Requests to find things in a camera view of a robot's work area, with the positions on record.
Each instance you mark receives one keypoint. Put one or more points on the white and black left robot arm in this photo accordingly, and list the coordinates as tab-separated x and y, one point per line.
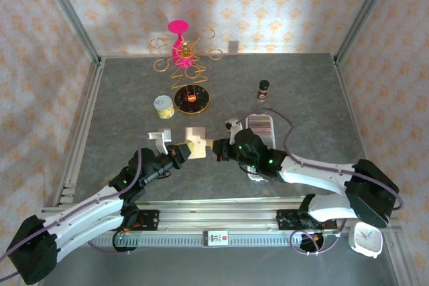
83	209

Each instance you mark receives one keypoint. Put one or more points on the spice bottle with black cap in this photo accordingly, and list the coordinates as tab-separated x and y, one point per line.
263	91

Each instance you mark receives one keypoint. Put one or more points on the aluminium frame post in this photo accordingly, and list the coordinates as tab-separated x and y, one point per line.
366	8
67	8

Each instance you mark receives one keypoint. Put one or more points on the aluminium table side rail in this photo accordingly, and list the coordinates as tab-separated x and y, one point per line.
81	132
357	132

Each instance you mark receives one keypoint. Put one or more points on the yellow tin can white lid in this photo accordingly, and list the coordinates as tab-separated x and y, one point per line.
163	106

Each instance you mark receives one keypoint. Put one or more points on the white plastic slotted basket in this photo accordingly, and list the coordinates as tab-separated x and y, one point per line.
273	132

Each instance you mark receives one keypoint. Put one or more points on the stack of colourful cards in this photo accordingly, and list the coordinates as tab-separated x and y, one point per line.
261	128

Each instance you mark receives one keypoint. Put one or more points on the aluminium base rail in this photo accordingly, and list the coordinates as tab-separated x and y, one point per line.
218	215

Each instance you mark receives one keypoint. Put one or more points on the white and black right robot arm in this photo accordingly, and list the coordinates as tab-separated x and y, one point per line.
318	175

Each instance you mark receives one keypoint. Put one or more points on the white label with red mark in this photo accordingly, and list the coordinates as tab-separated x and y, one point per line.
216	238

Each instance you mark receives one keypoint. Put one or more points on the pink plastic wine glass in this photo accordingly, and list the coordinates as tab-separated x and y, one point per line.
177	26

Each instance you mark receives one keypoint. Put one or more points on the white square alarm clock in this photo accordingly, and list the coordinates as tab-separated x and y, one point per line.
365	239

